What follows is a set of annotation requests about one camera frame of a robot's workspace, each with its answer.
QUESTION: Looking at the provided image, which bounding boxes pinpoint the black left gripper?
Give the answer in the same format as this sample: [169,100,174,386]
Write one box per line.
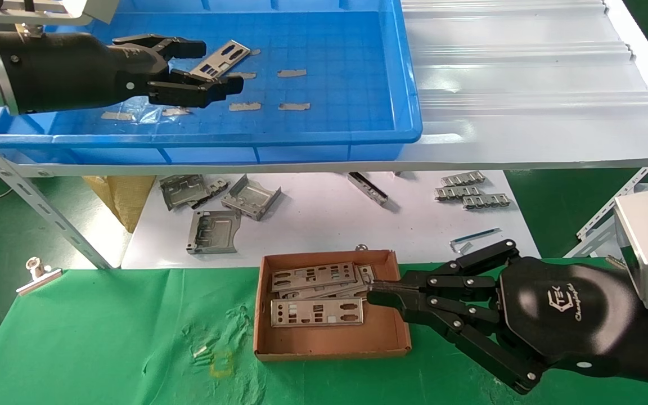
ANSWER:
[0,31,245,116]

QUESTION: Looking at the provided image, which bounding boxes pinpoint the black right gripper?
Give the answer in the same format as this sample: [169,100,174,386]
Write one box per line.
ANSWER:
[367,239,648,395]

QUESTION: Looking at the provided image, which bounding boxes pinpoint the metal io shield plate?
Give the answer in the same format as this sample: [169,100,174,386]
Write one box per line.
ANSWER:
[189,39,251,79]
[279,264,376,300]
[269,297,365,328]
[271,262,357,293]

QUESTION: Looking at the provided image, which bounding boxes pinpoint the brown cardboard box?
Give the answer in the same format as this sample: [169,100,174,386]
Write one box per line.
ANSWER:
[254,249,413,362]

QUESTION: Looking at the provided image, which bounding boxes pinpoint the blue plastic tray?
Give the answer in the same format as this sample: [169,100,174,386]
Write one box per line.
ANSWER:
[0,0,423,165]

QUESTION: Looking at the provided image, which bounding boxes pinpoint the thin metal bar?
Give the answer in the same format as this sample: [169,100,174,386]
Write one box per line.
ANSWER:
[450,227,502,255]

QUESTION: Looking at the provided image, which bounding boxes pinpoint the yellow woven sack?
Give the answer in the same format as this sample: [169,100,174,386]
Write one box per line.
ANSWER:
[82,175,157,233]

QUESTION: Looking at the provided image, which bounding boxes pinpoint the grey metal shelf rack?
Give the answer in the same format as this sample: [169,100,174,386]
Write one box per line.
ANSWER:
[0,0,648,271]

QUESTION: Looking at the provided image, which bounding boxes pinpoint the silver binder clip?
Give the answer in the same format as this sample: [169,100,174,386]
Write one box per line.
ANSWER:
[16,257,63,296]

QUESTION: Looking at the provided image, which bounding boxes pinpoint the green cloth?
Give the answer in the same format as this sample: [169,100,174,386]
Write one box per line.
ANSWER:
[0,256,648,405]

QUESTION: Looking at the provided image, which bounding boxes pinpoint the folded metal bracket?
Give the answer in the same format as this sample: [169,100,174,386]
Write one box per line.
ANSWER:
[159,174,212,212]

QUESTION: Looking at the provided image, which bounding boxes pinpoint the open metal bracket tray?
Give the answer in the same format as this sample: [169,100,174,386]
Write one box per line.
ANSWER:
[221,174,282,222]

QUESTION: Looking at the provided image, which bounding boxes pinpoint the long narrow metal bracket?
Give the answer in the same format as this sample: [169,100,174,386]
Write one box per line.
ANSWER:
[348,172,389,206]

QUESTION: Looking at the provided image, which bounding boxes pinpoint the flat metal bracket plate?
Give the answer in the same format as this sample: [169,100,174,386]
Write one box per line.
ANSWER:
[186,209,242,255]

